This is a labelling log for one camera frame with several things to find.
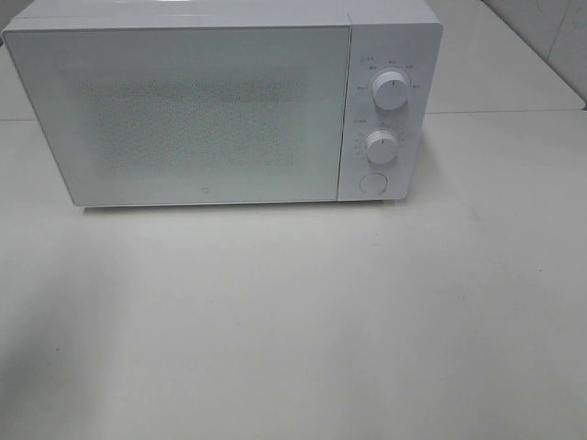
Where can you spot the upper white power knob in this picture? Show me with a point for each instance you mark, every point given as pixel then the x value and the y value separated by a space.
pixel 390 89

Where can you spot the white microwave door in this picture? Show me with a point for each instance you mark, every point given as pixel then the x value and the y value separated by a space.
pixel 189 116

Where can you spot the round white door button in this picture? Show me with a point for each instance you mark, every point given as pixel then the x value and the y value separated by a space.
pixel 373 184

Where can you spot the white timer knob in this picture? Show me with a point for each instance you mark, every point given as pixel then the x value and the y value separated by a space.
pixel 381 147

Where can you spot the white microwave oven body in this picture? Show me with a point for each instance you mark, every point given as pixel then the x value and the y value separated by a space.
pixel 383 35

